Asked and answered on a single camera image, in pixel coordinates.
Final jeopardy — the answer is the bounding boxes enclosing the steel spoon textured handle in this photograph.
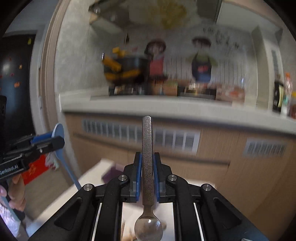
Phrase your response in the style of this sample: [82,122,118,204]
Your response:
[134,116,163,240]

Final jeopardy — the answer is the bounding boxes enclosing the person's left hand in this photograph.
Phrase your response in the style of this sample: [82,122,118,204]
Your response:
[0,174,26,211]

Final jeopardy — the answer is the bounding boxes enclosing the maroon plastic utensil caddy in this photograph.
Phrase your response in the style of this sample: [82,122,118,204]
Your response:
[101,164,125,184]

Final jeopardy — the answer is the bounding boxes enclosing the red box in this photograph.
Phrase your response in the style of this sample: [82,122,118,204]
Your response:
[22,155,49,185]

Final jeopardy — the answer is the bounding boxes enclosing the long silver vent grille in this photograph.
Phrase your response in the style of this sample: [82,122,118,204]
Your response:
[81,118,201,154]

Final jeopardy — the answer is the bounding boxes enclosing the black cooking pot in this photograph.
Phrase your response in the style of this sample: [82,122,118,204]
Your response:
[101,47,151,85]

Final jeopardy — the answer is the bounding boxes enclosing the small silver vent grille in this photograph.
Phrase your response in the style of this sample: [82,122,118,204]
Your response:
[243,138,287,158]

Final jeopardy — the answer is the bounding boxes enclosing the dark sauce bottle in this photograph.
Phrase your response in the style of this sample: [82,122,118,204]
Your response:
[273,74,284,113]

